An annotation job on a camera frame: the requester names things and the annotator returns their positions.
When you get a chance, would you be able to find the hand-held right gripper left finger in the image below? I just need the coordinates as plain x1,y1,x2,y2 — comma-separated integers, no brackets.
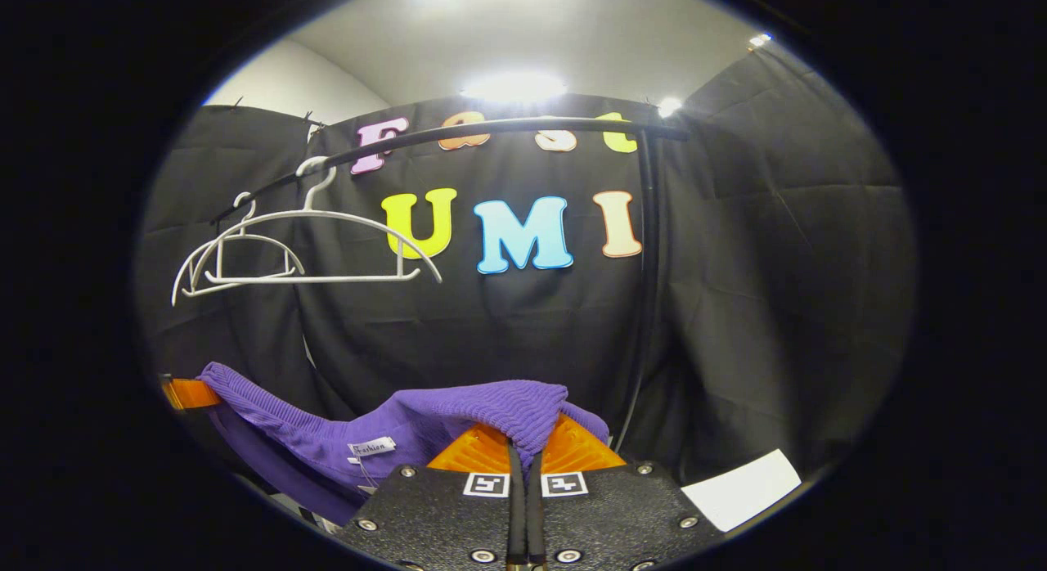
337,422,518,571

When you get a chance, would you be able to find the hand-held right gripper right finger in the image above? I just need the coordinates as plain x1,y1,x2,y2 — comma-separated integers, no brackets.
523,414,725,571

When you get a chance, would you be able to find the purple ribbed jacket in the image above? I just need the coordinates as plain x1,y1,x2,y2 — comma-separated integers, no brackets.
196,361,610,527

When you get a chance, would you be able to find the white clothes hanger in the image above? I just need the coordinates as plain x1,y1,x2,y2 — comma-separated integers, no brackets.
170,156,444,308
188,192,306,298

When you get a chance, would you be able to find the black clothes rack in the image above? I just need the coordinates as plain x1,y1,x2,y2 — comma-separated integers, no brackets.
211,115,690,456

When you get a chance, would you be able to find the white box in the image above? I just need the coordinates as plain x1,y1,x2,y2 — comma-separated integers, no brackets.
681,448,802,533

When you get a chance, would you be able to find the ceiling light panel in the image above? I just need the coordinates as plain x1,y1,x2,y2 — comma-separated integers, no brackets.
462,70,567,104

